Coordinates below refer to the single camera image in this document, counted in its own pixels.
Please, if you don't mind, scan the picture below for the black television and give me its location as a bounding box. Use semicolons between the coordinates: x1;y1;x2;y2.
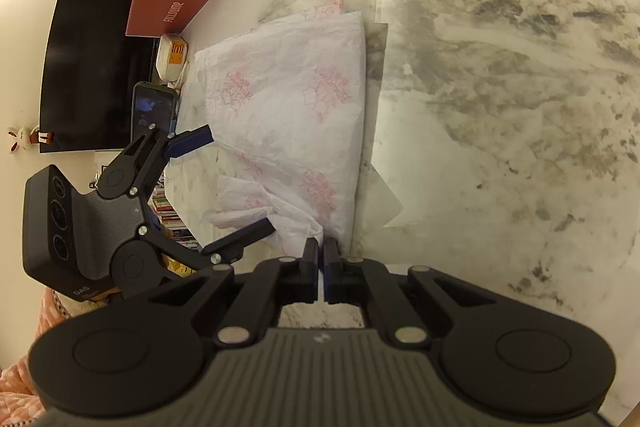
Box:
38;0;157;156

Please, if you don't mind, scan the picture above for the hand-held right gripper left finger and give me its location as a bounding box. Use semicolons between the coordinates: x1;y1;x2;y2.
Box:
145;237;321;349

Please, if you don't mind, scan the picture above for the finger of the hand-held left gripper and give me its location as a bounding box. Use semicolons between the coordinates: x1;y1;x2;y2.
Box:
102;124;215;198
137;217;277;280

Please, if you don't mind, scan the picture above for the black smartphone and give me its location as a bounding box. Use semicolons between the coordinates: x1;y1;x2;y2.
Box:
130;81;179;144

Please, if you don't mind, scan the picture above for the white orange charger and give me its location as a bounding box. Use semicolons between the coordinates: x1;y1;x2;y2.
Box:
153;34;189;84

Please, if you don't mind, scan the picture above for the white pink-printed shopping bag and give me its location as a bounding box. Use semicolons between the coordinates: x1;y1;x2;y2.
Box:
192;0;369;254

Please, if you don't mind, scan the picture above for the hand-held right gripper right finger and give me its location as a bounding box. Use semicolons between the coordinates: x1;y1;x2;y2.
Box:
322;238;502;349

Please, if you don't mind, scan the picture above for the stack of small books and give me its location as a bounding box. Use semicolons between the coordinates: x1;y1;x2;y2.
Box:
149;174;202;254

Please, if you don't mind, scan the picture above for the white rabbit figurine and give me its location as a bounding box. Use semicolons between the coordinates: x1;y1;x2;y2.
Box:
7;126;57;156

